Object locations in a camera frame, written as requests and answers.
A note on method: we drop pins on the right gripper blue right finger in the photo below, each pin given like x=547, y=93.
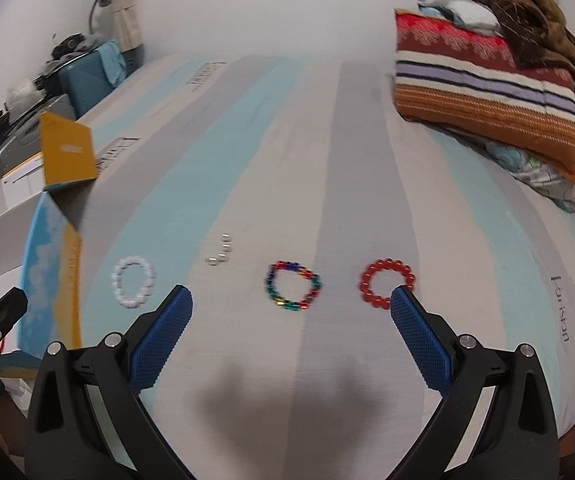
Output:
x=426, y=336

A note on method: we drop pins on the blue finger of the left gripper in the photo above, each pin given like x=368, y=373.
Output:
x=13, y=306

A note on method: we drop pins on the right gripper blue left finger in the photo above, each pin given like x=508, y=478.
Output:
x=153, y=336

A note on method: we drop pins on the pearl bead jewelry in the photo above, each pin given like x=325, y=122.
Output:
x=223, y=253

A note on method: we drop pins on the person's left hand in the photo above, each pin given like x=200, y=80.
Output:
x=12, y=427

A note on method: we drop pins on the white cardboard box blue trim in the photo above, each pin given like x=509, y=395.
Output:
x=51, y=245

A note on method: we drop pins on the grey suitcase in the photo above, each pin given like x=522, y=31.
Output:
x=20, y=132

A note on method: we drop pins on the striped bed sheet mattress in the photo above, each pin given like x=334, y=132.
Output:
x=284, y=372

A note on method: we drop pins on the teal suitcase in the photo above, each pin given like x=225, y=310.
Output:
x=84, y=81

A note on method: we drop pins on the light blue cloth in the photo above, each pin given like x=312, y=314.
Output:
x=114, y=64

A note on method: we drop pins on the striped colourful pillow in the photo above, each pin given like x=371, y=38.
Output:
x=455, y=78

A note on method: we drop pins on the beige curtain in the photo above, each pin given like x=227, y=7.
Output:
x=126, y=25

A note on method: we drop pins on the white blue pillow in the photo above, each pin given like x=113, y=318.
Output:
x=466, y=14

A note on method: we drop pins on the brown furry blanket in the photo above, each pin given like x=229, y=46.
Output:
x=536, y=33

